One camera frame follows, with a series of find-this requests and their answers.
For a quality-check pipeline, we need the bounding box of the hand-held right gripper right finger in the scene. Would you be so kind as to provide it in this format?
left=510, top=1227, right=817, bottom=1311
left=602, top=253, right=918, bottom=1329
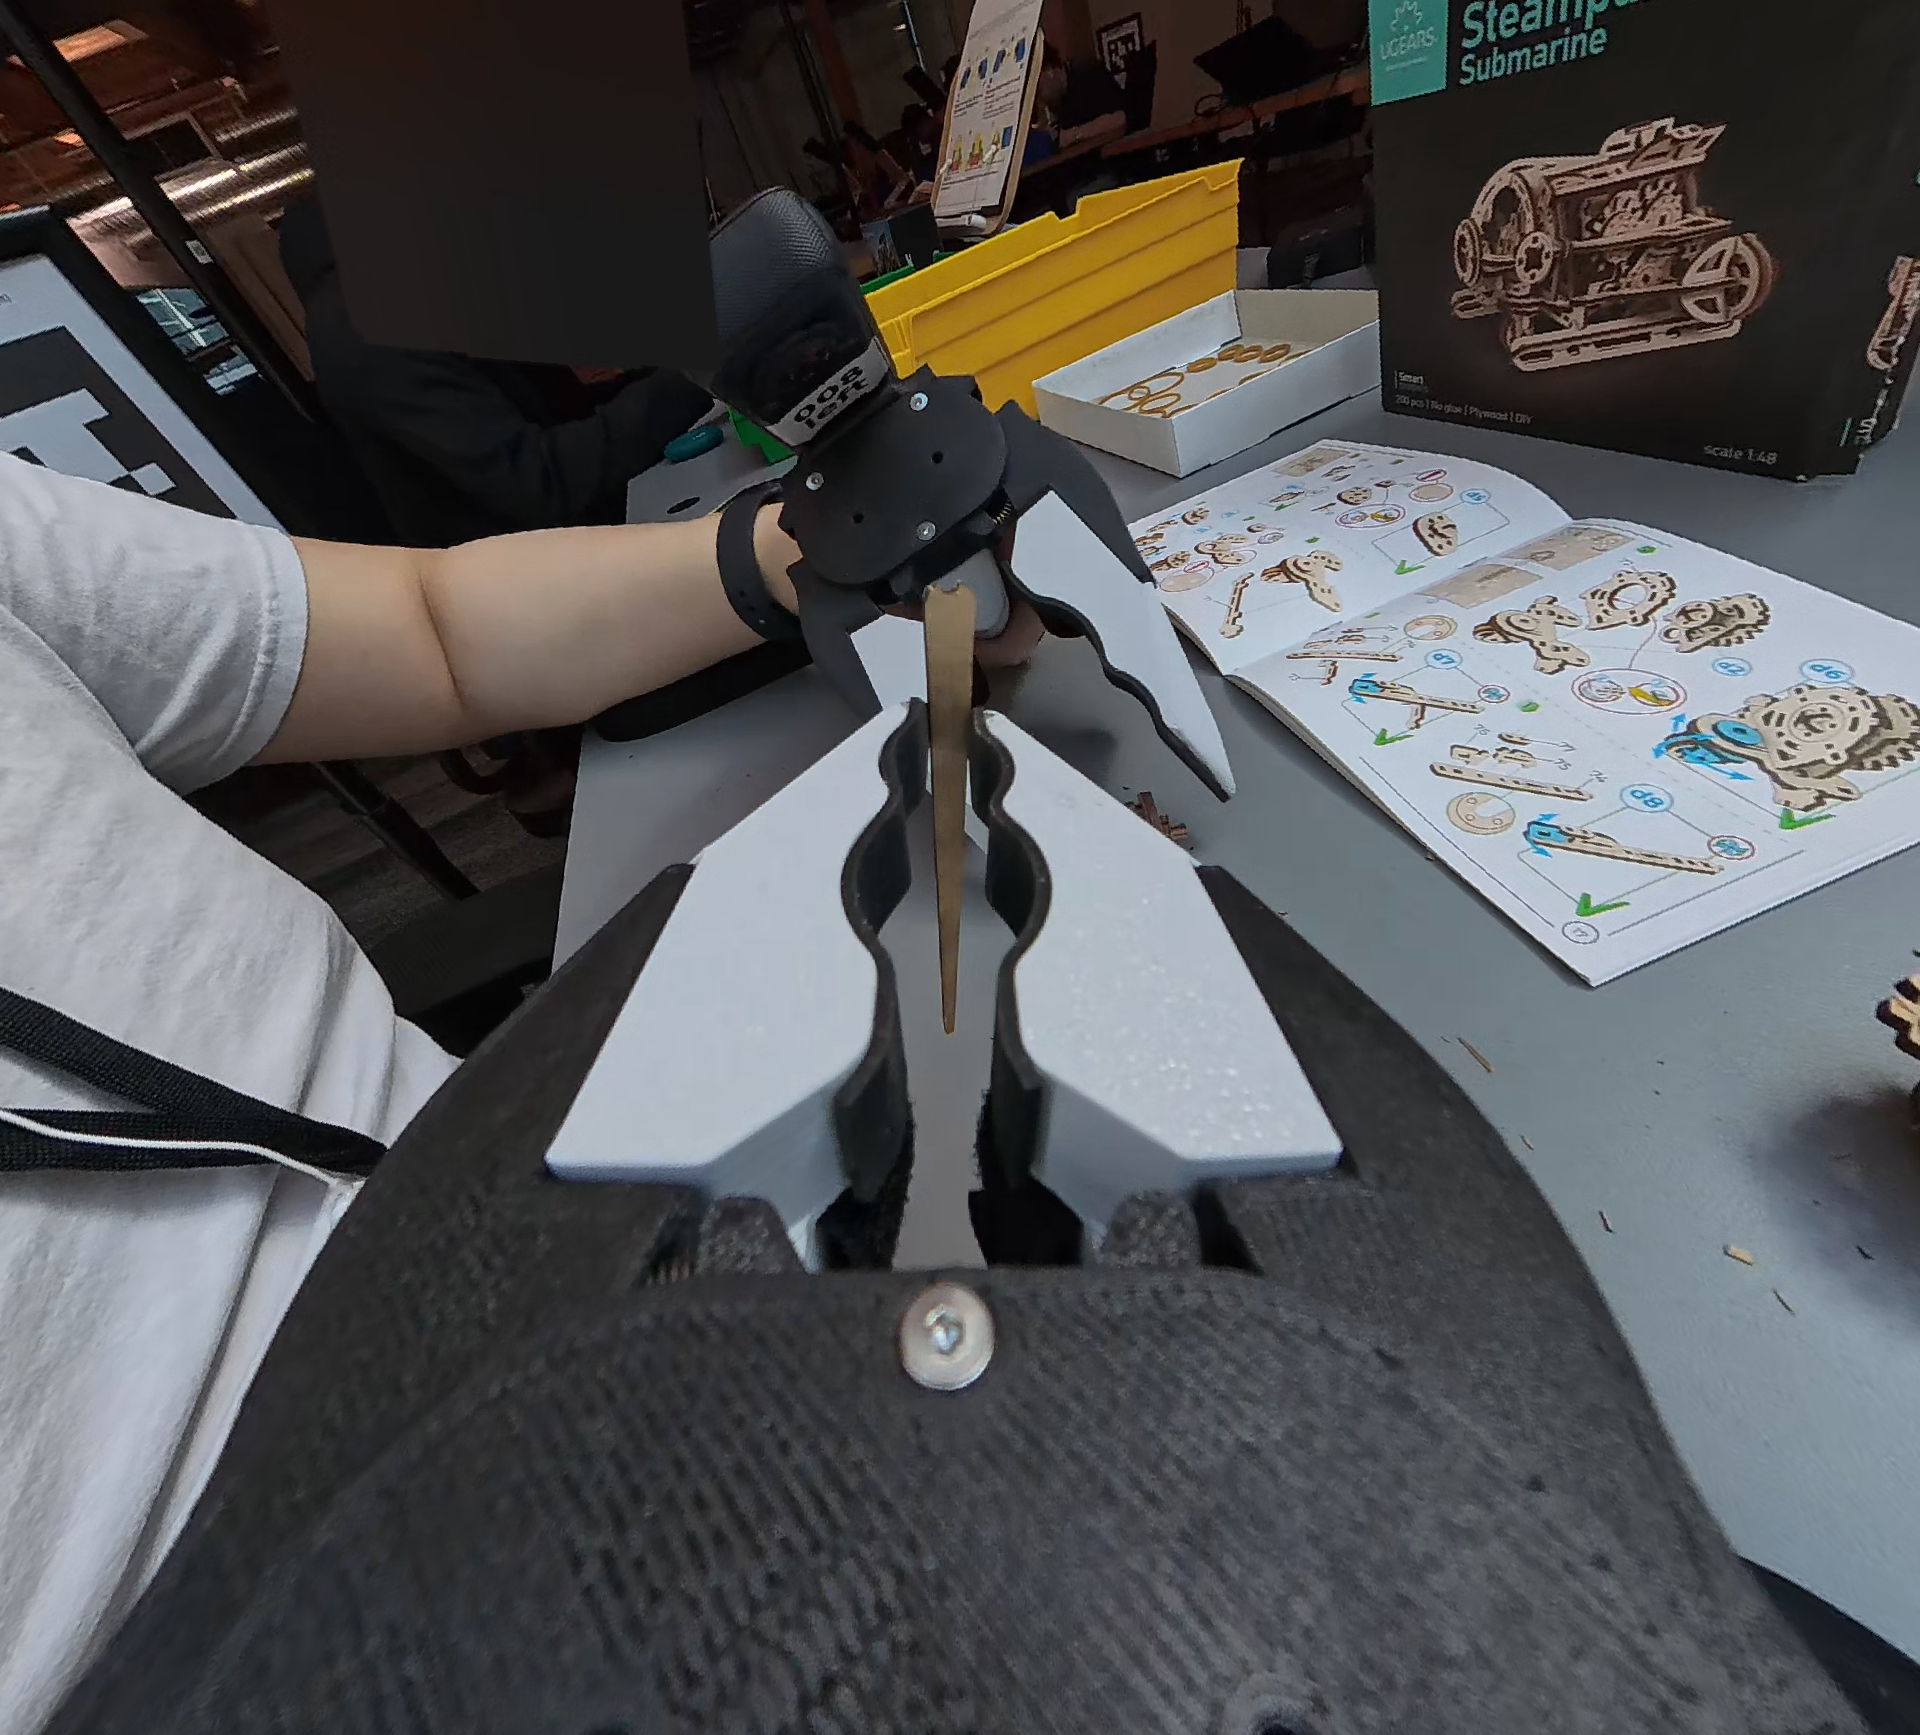
left=971, top=705, right=1344, bottom=1259

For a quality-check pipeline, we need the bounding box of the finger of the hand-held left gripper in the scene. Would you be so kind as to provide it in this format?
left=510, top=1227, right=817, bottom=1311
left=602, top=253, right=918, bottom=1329
left=1007, top=496, right=1236, bottom=800
left=807, top=594, right=889, bottom=718

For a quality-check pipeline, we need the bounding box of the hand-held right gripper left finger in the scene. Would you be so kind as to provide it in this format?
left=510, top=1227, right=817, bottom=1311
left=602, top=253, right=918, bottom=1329
left=540, top=700, right=929, bottom=1269

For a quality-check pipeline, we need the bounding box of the thin wooden strip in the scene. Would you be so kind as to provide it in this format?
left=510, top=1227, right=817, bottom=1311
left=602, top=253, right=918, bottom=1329
left=923, top=581, right=978, bottom=1036

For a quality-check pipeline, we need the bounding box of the person's left forearm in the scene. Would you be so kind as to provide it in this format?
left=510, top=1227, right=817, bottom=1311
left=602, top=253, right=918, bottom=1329
left=289, top=506, right=764, bottom=771

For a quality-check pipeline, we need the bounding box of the grey desk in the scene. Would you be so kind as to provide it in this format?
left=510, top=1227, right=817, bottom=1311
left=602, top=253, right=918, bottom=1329
left=553, top=253, right=1920, bottom=1661

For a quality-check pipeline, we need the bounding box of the person's left hand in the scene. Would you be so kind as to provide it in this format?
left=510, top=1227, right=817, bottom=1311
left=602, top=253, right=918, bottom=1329
left=973, top=571, right=1054, bottom=674

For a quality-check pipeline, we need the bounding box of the black wristband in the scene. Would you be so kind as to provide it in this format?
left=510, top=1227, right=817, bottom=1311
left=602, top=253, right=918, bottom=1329
left=715, top=487, right=804, bottom=644

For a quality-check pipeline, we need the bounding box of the white shallow cardboard tray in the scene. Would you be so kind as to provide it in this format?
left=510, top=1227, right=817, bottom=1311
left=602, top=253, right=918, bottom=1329
left=1032, top=287, right=1382, bottom=480

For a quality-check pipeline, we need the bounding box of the yellow plastic bin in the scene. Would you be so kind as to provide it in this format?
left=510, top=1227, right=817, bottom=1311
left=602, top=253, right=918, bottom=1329
left=862, top=196, right=1249, bottom=420
left=1070, top=160, right=1249, bottom=253

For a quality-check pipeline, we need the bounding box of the pile of wooden rings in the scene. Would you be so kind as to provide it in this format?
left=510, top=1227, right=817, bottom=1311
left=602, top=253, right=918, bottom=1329
left=1096, top=336, right=1323, bottom=416

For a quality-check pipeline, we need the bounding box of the wooden board instruction sign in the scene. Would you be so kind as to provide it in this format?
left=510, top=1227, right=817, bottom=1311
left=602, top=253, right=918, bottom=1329
left=934, top=0, right=1118, bottom=237

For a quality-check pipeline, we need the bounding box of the black power adapter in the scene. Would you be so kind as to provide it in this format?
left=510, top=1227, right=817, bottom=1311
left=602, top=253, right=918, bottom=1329
left=1266, top=208, right=1375, bottom=289

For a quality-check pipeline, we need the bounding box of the white instruction booklet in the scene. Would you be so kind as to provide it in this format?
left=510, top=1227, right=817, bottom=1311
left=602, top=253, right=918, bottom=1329
left=1125, top=435, right=1920, bottom=989

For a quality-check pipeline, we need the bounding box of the person's white shirt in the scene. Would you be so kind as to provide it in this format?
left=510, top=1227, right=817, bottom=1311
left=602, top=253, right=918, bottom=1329
left=0, top=453, right=468, bottom=1735

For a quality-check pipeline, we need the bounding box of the black model kit box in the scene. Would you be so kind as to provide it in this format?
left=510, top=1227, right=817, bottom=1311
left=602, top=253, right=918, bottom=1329
left=1366, top=0, right=1920, bottom=480

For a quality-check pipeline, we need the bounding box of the black white marker board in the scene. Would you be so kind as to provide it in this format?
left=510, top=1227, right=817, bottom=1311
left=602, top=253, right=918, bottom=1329
left=0, top=208, right=286, bottom=529

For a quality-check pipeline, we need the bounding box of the black shoulder strap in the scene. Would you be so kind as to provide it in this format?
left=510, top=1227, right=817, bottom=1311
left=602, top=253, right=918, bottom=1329
left=0, top=984, right=389, bottom=1176

